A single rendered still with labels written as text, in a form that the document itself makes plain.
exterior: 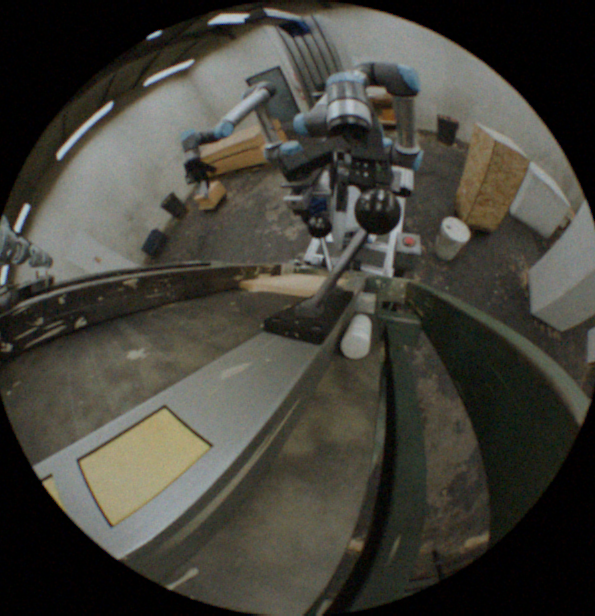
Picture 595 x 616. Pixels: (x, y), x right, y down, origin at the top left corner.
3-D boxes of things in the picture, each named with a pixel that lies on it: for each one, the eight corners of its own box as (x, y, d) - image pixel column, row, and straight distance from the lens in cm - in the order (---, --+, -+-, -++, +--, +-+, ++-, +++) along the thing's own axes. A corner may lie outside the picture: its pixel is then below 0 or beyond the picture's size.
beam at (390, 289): (411, 301, 100) (415, 280, 99) (417, 306, 88) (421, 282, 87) (167, 274, 220) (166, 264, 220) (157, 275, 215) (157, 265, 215)
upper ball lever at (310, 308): (324, 327, 18) (406, 213, 18) (311, 342, 15) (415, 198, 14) (295, 304, 19) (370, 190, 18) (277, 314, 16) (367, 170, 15)
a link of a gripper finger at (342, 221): (376, 251, 26) (378, 187, 28) (333, 247, 24) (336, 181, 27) (368, 252, 29) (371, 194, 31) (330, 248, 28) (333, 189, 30)
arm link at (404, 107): (395, 156, 113) (376, 59, 90) (423, 164, 110) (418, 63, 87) (389, 170, 104) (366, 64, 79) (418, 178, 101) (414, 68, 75)
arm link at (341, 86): (371, 92, 50) (355, 65, 45) (377, 125, 42) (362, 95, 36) (337, 98, 51) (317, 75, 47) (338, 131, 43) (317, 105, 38)
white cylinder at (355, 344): (366, 362, 19) (369, 334, 27) (371, 336, 18) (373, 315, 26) (338, 356, 20) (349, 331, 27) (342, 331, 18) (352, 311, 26)
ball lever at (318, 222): (351, 295, 29) (330, 215, 31) (347, 299, 26) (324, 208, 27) (329, 299, 30) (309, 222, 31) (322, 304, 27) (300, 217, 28)
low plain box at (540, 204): (537, 215, 467) (555, 182, 442) (547, 242, 424) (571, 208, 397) (500, 193, 412) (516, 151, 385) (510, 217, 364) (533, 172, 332)
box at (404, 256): (412, 254, 113) (419, 234, 100) (412, 272, 107) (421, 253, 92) (392, 252, 111) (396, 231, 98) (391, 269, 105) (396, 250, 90)
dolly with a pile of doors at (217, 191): (230, 194, 423) (219, 180, 409) (216, 212, 398) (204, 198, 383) (213, 197, 471) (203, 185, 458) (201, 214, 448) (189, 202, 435)
